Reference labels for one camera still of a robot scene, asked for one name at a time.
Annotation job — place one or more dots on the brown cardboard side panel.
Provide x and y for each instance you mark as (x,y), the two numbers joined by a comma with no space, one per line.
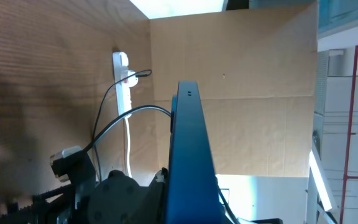
(255,70)

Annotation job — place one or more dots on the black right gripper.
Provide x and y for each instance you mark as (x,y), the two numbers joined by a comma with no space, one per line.
(68,204)

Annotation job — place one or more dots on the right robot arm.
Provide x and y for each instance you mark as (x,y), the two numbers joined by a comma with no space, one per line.
(117,199)

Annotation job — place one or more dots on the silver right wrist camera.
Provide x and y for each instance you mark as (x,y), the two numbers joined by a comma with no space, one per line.
(56,162)

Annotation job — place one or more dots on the blue screen Galaxy smartphone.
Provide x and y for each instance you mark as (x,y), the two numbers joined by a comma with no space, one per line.
(192,194)

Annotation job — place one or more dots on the white USB wall charger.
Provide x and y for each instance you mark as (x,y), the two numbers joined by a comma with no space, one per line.
(129,78)

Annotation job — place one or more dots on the white power strip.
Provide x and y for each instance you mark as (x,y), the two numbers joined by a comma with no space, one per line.
(121,71)

